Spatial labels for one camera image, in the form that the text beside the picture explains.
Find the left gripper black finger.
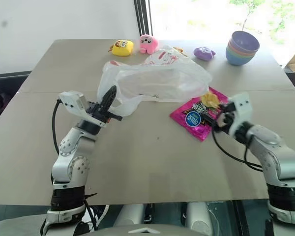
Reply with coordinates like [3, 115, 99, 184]
[105, 111, 124, 122]
[101, 85, 118, 113]

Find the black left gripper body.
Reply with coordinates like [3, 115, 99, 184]
[86, 100, 112, 127]

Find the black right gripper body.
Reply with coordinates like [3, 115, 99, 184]
[213, 101, 237, 133]

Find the magenta foil snack packet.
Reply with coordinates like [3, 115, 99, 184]
[169, 86, 231, 142]

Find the translucent white plastic bag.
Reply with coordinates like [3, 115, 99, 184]
[96, 45, 213, 116]

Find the blue plastic bowl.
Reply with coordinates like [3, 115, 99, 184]
[225, 48, 257, 66]

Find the yellow square plush toy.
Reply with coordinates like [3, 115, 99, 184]
[107, 39, 134, 57]

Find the green plastic bowl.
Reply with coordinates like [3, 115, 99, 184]
[226, 46, 258, 59]

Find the purple plush toy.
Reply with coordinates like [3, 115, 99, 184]
[193, 46, 216, 61]

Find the pink plastic bowl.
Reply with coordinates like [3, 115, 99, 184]
[227, 42, 259, 56]

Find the pink octopus plush toy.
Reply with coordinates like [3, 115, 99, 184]
[138, 34, 160, 55]

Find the brown plush toy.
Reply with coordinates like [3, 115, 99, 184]
[173, 47, 187, 58]

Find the purple plastic bowl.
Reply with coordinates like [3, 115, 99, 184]
[229, 30, 261, 54]

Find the grey rounded robot leg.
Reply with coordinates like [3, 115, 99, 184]
[112, 203, 152, 228]
[185, 201, 225, 236]

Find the grey robot chest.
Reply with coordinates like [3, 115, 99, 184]
[82, 222, 205, 236]

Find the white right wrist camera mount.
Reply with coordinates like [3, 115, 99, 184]
[226, 92, 251, 137]

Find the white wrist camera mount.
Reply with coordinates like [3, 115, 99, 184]
[226, 92, 251, 137]
[57, 90, 102, 123]

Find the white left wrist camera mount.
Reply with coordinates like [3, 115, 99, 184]
[57, 90, 102, 123]

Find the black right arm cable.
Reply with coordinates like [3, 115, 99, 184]
[212, 127, 264, 172]

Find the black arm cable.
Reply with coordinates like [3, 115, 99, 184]
[212, 127, 264, 172]
[51, 98, 64, 156]

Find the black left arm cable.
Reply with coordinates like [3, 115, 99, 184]
[51, 98, 64, 156]

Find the black window frame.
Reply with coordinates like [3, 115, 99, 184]
[133, 0, 154, 40]

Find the black cable under table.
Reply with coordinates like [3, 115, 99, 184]
[83, 193, 110, 233]

